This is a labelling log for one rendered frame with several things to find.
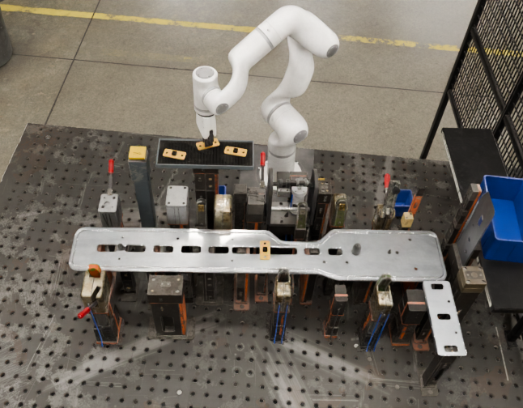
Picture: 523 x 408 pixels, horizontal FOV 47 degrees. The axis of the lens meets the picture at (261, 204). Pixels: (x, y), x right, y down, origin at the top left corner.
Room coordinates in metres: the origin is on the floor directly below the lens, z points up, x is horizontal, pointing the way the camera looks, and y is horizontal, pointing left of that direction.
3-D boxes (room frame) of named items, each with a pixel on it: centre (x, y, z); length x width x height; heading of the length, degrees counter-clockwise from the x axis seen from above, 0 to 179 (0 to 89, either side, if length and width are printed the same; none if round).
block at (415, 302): (1.10, -0.58, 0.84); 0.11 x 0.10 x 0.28; 4
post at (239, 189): (1.46, 0.08, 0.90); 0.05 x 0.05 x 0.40; 4
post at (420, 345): (1.10, -0.66, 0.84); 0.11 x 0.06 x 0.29; 4
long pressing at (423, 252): (1.24, -0.01, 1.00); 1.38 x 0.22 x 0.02; 94
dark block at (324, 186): (1.48, -0.23, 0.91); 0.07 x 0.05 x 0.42; 4
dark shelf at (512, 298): (1.52, -0.91, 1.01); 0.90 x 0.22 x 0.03; 4
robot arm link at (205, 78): (1.56, 0.22, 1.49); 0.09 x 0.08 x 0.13; 36
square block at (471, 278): (1.18, -0.77, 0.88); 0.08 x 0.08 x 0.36; 4
